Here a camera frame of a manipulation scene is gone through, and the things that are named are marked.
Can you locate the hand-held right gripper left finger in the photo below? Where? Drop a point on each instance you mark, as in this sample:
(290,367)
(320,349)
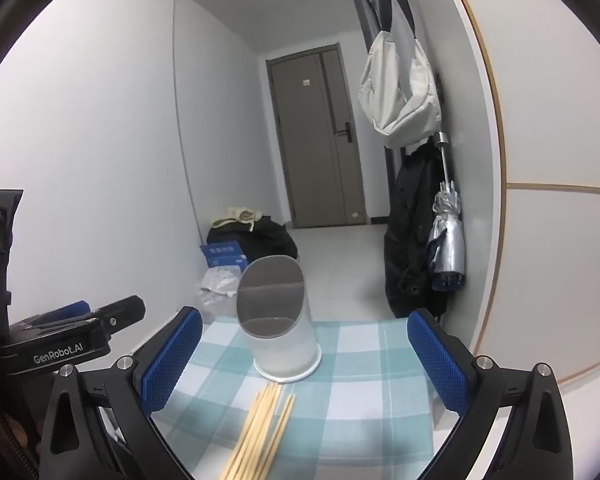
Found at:
(172,360)

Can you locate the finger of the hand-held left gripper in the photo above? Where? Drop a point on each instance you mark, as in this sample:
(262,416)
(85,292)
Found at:
(74,308)
(122,312)

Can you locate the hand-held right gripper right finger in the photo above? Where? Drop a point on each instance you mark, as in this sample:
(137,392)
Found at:
(437,360)

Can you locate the translucent white utensil holder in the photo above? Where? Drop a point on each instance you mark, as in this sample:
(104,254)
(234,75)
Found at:
(285,355)

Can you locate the pile of bamboo chopsticks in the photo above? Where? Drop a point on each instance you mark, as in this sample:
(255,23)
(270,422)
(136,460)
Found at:
(260,435)

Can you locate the white shoulder bag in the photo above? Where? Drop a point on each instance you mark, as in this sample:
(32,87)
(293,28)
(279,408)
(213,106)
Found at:
(395,110)

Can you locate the grey plastic mailer bag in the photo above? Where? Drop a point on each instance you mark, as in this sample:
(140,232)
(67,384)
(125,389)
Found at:
(212,305)

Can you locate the teal checked tablecloth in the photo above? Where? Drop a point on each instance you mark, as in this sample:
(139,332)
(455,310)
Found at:
(360,410)

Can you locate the clear plastic bag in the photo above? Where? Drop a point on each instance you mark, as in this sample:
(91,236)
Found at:
(222,280)

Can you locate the blue cardboard box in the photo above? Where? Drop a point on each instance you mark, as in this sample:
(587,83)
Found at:
(222,255)

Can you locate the cream garment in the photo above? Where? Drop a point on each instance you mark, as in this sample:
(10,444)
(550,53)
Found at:
(232,216)

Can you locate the grey-brown door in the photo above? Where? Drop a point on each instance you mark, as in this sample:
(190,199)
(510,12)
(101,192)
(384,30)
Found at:
(310,160)

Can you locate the black garment bag by wall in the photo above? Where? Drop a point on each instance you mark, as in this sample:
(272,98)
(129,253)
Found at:
(410,220)

